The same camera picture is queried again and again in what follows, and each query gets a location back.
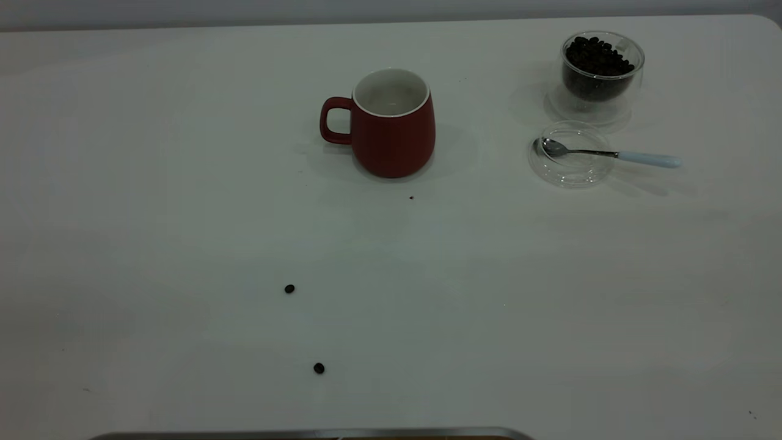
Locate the red ceramic mug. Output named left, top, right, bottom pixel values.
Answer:
left=319, top=67, right=437, bottom=179

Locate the metal spoon light blue handle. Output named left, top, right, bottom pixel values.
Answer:
left=535, top=137, right=682, bottom=169

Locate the clear glass lid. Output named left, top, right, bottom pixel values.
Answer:
left=528, top=120, right=616, bottom=188

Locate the coffee beans heap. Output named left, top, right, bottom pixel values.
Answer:
left=565, top=35, right=636, bottom=101

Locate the clear glass bowl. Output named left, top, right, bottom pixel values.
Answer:
left=561, top=31, right=646, bottom=120

